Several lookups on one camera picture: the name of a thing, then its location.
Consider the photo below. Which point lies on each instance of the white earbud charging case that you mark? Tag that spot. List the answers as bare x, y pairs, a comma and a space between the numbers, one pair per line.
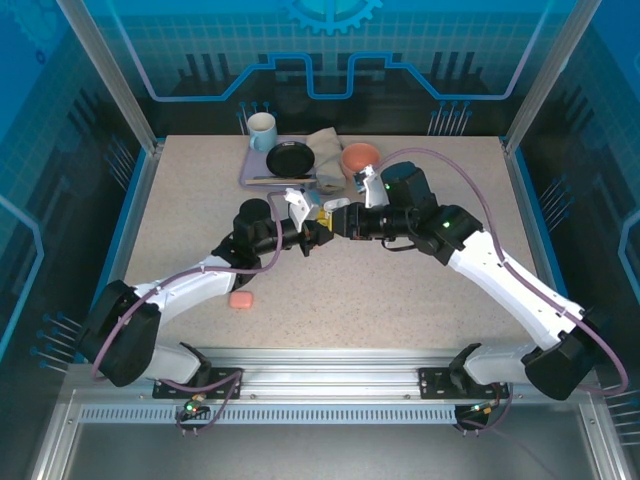
337, 203

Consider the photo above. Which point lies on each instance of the pink earbud charging case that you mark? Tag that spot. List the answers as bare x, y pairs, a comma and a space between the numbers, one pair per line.
241, 301

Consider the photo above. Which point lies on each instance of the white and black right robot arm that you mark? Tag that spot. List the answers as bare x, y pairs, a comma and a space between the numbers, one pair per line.
500, 280

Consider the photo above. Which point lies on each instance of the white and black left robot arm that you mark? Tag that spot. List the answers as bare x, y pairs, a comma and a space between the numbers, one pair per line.
190, 285

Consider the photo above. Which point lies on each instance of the wooden chopstick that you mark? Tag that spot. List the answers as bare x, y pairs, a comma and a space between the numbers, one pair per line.
275, 182

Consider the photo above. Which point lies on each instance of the lavender serving tray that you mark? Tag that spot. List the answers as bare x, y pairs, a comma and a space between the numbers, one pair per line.
255, 165

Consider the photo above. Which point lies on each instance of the terracotta bowl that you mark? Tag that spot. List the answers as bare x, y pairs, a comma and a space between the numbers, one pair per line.
361, 156

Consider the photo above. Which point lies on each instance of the black round plate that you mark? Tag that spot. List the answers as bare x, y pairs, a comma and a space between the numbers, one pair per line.
290, 159

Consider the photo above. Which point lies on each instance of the grey folded cloth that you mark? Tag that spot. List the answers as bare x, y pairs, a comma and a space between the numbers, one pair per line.
325, 150

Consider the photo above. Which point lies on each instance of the light blue mug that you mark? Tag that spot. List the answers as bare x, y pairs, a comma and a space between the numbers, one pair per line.
262, 132

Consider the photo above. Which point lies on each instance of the aluminium table side rail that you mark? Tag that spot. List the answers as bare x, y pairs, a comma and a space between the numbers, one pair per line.
141, 200
523, 200

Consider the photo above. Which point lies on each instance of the aluminium front rail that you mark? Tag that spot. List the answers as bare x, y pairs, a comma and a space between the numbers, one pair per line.
325, 370

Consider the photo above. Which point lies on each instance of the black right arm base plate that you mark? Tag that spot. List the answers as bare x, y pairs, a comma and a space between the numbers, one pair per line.
432, 382

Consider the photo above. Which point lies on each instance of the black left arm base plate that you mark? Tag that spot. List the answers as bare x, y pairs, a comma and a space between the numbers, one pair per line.
225, 387

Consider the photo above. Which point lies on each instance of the aluminium frame post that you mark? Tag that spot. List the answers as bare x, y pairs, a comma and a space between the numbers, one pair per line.
550, 75
107, 75

